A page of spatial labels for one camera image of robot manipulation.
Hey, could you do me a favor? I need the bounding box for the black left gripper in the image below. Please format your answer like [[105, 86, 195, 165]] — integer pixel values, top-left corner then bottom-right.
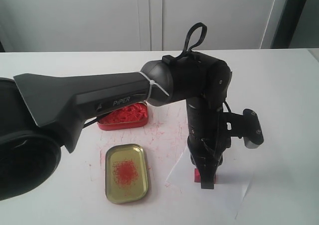
[[186, 99, 231, 189]]

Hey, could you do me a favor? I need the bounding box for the red rubber stamp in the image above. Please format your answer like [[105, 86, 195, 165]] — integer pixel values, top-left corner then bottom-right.
[[194, 168, 216, 184]]

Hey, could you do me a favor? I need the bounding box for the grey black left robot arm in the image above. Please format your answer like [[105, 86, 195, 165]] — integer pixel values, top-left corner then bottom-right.
[[0, 51, 231, 200]]

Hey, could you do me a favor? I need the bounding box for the red ink paste tin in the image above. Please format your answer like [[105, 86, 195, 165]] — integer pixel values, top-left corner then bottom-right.
[[97, 103, 149, 131]]

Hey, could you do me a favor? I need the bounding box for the white paper sheet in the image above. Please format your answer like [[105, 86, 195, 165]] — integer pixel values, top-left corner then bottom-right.
[[166, 147, 253, 217]]

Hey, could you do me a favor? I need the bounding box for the gold metal tin lid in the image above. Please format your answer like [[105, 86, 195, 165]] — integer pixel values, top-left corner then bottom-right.
[[105, 144, 149, 204]]

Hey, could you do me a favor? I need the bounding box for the white zip tie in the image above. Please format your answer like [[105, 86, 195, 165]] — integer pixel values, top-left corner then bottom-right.
[[139, 71, 169, 101]]

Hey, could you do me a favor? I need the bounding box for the white cabinet with doors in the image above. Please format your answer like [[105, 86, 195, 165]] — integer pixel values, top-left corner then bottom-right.
[[0, 0, 286, 52]]

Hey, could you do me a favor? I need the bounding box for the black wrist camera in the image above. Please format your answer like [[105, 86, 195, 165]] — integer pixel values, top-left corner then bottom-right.
[[224, 109, 264, 149]]

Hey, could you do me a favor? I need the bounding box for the black cable loop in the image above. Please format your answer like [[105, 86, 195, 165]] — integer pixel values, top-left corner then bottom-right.
[[178, 22, 208, 58]]

